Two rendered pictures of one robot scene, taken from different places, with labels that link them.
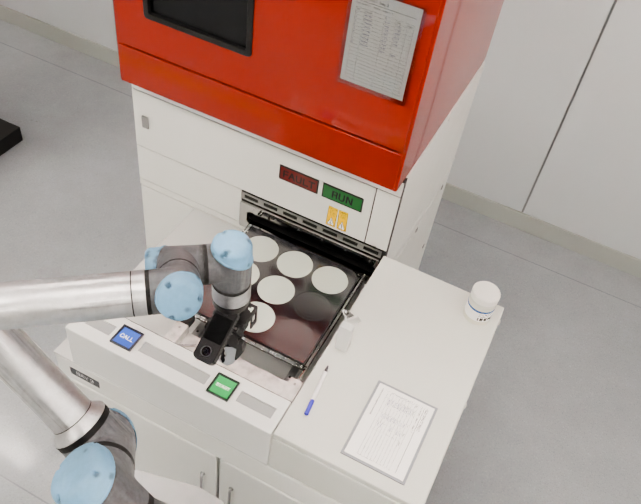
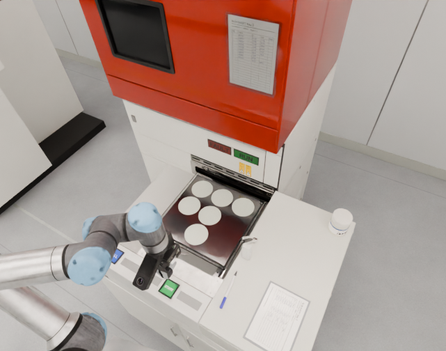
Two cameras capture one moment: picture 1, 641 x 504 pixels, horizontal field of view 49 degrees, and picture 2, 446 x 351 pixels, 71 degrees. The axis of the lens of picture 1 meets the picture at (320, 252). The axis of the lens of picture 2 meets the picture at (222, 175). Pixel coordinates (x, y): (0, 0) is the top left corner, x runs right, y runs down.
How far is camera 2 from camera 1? 0.58 m
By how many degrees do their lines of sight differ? 9
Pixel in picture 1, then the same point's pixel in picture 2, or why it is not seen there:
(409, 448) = (290, 333)
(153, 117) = (137, 115)
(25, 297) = not seen: outside the picture
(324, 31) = (214, 51)
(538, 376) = (380, 242)
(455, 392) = (323, 288)
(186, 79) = (144, 92)
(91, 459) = not seen: outside the picture
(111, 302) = (37, 274)
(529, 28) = (366, 39)
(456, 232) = (328, 159)
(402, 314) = (287, 231)
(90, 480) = not seen: outside the picture
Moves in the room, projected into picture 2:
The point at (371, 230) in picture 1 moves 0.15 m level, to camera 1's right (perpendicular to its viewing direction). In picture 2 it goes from (266, 175) to (302, 180)
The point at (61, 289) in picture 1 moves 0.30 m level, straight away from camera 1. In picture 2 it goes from (0, 267) to (12, 167)
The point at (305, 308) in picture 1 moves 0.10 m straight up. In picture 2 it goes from (227, 227) to (226, 214)
